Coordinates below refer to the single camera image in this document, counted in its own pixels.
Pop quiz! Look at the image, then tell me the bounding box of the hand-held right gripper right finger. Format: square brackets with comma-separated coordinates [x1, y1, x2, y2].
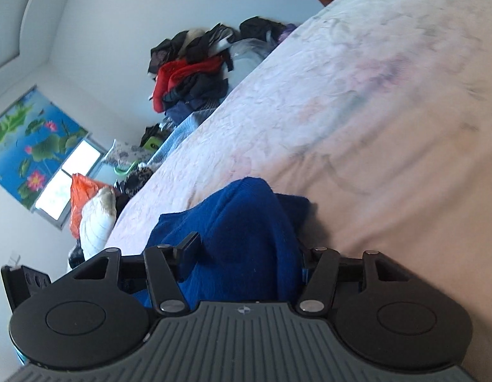
[295, 247, 410, 315]

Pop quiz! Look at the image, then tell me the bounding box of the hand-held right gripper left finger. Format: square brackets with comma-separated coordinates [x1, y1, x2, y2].
[70, 232, 201, 316]

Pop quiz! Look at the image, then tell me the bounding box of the blue knit sweater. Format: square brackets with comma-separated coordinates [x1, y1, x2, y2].
[132, 177, 310, 307]

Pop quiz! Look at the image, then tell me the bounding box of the pile of dark clothes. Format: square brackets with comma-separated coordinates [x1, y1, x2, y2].
[147, 24, 241, 125]

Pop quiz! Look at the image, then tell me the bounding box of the leopard print cloth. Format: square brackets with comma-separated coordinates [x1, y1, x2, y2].
[118, 166, 155, 198]

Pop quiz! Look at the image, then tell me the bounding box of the white puffer jacket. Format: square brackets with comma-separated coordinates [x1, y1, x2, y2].
[79, 186, 118, 260]

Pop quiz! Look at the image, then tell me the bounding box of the orange plastic bag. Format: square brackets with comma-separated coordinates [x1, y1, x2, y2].
[69, 173, 110, 240]

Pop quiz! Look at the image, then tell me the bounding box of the window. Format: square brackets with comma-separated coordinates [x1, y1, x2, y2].
[32, 136, 108, 230]

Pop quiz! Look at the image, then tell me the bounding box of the light blue knitted blanket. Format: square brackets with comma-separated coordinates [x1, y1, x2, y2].
[147, 107, 217, 168]

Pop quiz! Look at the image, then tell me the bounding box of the lotus print window blind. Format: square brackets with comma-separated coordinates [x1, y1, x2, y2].
[0, 88, 90, 210]

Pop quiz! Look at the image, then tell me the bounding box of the pink bed blanket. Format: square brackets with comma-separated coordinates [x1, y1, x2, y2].
[107, 0, 492, 382]

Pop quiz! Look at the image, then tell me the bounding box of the red garment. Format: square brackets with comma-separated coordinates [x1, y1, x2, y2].
[152, 56, 223, 113]

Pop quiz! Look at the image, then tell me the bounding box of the clear plastic bag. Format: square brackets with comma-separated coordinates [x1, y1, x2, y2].
[229, 38, 275, 75]

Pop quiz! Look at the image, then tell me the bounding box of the black bag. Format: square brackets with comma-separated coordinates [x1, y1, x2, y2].
[240, 16, 288, 44]

